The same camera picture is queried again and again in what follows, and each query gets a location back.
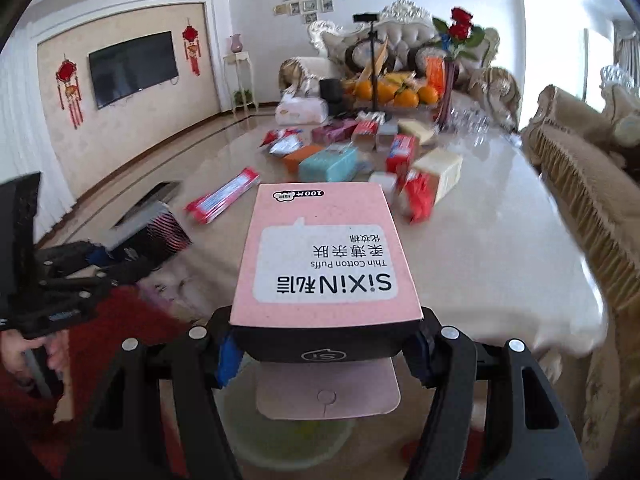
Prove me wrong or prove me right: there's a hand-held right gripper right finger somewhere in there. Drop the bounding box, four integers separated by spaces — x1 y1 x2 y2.
402 306 590 480

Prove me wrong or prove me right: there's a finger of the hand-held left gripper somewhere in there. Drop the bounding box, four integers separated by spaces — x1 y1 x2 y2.
0 276 114 339
34 241 153 282

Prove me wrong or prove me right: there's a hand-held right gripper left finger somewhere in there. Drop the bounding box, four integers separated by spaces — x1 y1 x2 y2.
62 306 246 480

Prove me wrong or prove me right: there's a light green plastic basket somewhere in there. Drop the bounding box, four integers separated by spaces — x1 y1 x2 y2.
214 385 357 472

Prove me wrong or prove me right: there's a pink cotton pad box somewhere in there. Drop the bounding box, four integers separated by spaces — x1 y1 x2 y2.
229 183 427 419

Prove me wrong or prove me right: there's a person's left hand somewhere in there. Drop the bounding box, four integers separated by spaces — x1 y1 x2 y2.
0 330 70 401

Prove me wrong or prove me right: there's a purple plastic bag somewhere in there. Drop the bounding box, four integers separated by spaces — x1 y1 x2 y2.
137 282 173 311

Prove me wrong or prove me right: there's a striped bag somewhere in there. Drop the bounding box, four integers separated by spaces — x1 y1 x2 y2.
142 209 192 263

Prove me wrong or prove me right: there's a white curtain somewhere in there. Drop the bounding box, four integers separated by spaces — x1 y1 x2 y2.
0 45 73 221

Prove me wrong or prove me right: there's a red plastic wrapper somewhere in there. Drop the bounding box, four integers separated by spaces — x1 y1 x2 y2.
398 169 437 225

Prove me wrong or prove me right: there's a red knot ornament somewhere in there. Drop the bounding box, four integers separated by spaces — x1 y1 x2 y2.
181 18 203 77
55 54 85 130

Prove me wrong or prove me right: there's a long red packet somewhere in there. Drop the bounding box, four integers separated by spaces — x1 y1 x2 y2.
185 166 262 226

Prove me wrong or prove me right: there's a small white box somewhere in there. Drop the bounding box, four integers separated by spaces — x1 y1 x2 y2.
368 170 399 196

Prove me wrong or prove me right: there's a large cream box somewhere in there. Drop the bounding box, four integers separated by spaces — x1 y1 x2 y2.
411 146 464 205

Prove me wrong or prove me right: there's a red blue box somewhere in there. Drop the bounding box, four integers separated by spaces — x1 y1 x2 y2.
385 133 419 177

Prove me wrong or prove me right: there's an orange box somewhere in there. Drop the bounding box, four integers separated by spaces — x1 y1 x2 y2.
283 144 325 172

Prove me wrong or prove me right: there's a teal tissue pack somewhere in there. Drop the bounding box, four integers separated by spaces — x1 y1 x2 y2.
298 144 361 184

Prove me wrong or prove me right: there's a red silver snack packet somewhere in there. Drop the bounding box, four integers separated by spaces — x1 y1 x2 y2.
258 128 304 157

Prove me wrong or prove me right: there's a small grey box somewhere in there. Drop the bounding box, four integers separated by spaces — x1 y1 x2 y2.
375 122 399 152

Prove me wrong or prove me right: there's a flat pale yellow box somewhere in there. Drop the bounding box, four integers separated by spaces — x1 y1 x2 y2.
396 118 437 147

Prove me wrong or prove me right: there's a red carton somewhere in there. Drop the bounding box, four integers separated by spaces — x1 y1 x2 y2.
351 119 383 152

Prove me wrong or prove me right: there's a beige fringed sofa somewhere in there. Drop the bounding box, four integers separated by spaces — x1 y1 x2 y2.
520 65 640 466

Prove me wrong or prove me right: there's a group of clear glasses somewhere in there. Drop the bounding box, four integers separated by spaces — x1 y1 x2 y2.
446 106 492 135

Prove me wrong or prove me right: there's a maroon box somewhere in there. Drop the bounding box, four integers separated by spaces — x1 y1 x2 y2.
311 120 359 144

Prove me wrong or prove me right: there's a white tissue pack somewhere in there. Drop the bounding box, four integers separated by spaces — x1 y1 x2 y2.
275 91 330 127

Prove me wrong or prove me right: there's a white side table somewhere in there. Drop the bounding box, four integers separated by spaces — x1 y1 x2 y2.
222 52 260 117

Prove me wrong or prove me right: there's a vase with red roses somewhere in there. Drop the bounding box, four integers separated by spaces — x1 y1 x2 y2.
431 6 487 132

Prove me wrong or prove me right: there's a fruit bowl with oranges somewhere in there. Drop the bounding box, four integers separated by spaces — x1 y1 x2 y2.
347 71 442 109

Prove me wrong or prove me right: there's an orange packet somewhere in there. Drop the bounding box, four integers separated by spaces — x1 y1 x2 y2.
425 56 446 96

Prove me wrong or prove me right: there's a black box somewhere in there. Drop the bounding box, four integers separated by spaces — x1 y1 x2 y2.
318 78 345 104

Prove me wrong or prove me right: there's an ornate white sofa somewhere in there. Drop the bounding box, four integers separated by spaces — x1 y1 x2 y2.
278 0 523 133

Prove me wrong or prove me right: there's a black phone tripod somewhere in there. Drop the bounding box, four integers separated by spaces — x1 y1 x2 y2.
352 11 387 122

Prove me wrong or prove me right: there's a beige curtain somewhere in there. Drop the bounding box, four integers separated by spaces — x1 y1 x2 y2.
611 19 640 92

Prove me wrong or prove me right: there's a wall television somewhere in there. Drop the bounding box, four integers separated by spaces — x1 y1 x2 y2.
88 30 180 110

